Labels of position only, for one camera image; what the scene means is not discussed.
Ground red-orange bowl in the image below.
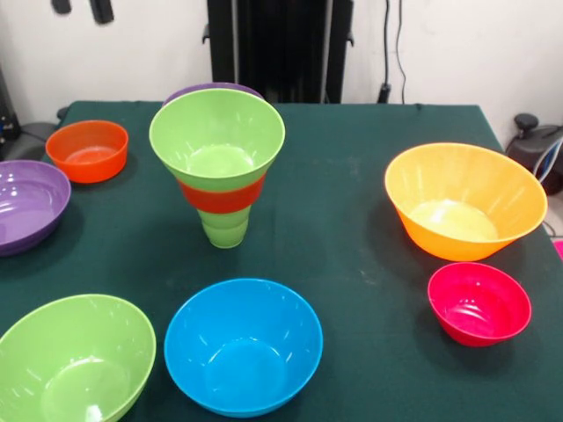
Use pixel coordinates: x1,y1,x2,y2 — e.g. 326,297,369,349
45,120,129,185
177,172,267,215

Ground small green bowl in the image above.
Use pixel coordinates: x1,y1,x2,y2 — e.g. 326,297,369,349
148,88,287,182

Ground purple bowl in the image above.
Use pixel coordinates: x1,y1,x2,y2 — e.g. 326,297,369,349
162,82,266,108
0,160,72,258

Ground green cup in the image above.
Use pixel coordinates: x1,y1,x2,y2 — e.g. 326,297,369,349
196,204,256,251

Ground blue bowl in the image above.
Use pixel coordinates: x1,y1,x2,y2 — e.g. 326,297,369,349
164,277,325,418

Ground black grey base foot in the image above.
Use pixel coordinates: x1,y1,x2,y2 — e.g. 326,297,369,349
0,121,58,162
505,113,563,197

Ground dark green table cloth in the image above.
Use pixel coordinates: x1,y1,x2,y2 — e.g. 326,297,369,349
0,100,563,422

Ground large green bowl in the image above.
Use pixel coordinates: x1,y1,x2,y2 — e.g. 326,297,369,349
0,294,157,422

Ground large orange bowl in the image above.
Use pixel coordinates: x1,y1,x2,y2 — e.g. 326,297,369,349
384,142,549,263

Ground pink bowl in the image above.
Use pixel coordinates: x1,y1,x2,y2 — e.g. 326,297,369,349
427,261,533,348

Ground black pedestal column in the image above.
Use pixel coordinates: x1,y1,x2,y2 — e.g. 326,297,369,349
202,0,355,105

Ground black wall cable with plug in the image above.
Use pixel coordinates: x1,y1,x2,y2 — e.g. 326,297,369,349
377,0,408,105

